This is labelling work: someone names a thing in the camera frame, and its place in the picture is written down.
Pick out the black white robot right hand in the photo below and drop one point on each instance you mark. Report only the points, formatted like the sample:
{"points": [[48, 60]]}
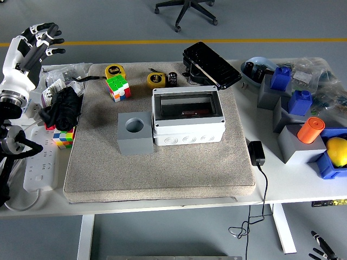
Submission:
{"points": [[326, 252]]}

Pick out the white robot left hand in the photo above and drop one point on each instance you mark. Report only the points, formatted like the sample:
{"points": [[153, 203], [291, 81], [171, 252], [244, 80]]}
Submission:
{"points": [[13, 78]]}

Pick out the white junction box clear lid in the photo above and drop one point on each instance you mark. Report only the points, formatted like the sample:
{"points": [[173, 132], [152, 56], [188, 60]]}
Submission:
{"points": [[189, 132]]}

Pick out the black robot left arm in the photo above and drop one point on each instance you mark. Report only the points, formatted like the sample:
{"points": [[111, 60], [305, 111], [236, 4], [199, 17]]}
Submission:
{"points": [[8, 111]]}

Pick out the white purple electrical module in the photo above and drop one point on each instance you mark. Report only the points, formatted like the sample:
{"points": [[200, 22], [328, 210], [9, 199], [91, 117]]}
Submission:
{"points": [[51, 90]]}

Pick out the white table leg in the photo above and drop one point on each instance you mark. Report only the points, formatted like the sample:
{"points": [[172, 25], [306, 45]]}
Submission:
{"points": [[85, 238], [284, 230]]}

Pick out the black table control panel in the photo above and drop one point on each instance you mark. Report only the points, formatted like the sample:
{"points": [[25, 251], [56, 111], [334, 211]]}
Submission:
{"points": [[329, 202]]}

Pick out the clear plastic bag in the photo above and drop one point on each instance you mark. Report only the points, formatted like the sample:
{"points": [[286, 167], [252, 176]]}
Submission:
{"points": [[70, 69]]}

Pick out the black folded cloth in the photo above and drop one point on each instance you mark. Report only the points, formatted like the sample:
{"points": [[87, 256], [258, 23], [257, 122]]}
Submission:
{"points": [[63, 108]]}

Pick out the colourful puzzle cube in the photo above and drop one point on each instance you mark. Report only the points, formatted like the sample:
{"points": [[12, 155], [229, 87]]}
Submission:
{"points": [[116, 86], [63, 139]]}

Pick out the blue plastic bin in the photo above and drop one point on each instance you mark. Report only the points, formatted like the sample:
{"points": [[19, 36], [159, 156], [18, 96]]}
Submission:
{"points": [[328, 169]]}

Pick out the white power strip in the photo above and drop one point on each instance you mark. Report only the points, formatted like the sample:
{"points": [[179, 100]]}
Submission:
{"points": [[40, 162]]}

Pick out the yellow tape measure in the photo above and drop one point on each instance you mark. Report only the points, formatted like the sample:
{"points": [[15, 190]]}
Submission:
{"points": [[154, 80], [114, 71]]}

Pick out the yellow lemon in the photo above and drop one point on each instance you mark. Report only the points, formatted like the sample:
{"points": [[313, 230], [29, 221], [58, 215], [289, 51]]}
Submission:
{"points": [[339, 151]]}

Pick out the grey holder block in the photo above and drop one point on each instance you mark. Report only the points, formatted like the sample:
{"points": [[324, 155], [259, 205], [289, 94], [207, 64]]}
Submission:
{"points": [[291, 146], [134, 143], [267, 98], [280, 119]]}

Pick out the black power adapter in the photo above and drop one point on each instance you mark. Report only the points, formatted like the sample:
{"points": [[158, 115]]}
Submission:
{"points": [[256, 153]]}

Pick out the blue bottle-shaped block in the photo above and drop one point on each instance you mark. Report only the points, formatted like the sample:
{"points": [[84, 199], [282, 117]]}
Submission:
{"points": [[299, 103], [280, 78]]}

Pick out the clear bag of components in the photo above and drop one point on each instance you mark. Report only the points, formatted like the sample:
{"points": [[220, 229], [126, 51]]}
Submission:
{"points": [[311, 70], [330, 97]]}

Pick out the black capacitor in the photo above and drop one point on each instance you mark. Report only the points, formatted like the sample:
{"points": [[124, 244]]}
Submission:
{"points": [[172, 79]]}

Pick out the grey-brown mat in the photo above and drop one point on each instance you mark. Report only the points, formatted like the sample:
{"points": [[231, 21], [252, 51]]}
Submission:
{"points": [[176, 173]]}

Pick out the black office chair base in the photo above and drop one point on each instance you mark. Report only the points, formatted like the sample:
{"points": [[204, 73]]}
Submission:
{"points": [[187, 8]]}

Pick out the small black component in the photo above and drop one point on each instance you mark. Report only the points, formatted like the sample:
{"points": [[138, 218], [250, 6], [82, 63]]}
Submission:
{"points": [[249, 69], [259, 75]]}

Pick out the black plastic case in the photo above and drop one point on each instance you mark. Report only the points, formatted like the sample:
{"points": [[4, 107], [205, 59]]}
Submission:
{"points": [[211, 62]]}

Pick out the light blue bowl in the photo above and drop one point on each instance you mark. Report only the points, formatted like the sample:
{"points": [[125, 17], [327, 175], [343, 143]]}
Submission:
{"points": [[257, 61]]}

